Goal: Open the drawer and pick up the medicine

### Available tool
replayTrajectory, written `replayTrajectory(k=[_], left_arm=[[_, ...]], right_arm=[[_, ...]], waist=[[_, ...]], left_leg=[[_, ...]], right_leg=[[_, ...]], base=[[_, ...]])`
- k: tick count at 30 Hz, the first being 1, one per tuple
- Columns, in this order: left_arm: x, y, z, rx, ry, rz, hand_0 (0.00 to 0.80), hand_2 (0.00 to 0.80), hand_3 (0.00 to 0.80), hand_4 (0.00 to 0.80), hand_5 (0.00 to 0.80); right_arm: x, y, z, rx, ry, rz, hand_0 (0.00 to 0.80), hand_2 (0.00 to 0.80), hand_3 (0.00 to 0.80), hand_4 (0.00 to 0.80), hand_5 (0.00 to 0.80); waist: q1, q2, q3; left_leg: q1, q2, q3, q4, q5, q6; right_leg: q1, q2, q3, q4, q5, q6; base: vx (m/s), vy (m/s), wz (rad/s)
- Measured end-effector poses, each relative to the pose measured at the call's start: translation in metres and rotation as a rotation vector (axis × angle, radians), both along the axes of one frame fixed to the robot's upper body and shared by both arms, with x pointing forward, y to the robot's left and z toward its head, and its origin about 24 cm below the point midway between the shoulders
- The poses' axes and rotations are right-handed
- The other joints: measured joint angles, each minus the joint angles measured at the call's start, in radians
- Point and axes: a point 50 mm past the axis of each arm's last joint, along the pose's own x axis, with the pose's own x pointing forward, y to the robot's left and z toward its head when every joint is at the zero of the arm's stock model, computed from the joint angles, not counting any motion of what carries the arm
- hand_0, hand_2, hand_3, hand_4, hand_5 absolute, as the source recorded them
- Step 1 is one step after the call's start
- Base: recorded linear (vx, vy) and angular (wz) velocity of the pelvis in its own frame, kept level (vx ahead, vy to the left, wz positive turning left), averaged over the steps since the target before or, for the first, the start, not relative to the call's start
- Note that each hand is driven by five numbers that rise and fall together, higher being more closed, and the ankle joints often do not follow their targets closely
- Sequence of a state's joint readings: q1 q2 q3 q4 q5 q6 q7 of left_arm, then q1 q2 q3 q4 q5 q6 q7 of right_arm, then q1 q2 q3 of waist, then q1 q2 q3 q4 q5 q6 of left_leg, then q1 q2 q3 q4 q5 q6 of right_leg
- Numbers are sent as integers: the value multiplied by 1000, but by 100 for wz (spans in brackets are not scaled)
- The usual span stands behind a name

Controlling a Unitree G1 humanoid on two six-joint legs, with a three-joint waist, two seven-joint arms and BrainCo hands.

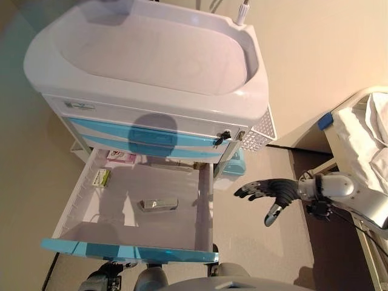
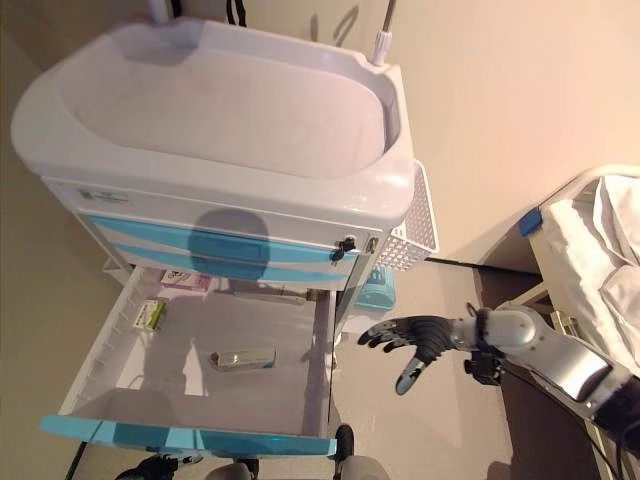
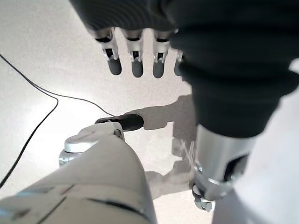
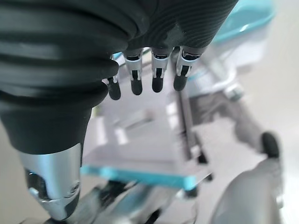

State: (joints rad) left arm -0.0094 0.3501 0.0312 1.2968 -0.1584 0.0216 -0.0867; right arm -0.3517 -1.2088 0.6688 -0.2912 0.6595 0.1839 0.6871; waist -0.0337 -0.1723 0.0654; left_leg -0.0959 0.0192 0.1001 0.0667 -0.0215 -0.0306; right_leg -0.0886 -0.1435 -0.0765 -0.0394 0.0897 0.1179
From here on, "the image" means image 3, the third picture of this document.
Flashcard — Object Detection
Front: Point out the grey robot left leg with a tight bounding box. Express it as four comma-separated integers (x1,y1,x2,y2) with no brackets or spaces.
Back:
0,113,158,224

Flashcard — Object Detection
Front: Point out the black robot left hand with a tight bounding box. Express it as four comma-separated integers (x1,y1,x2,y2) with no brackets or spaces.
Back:
69,0,299,213

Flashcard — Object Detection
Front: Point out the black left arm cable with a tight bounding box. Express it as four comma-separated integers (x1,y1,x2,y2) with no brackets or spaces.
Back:
0,53,117,189

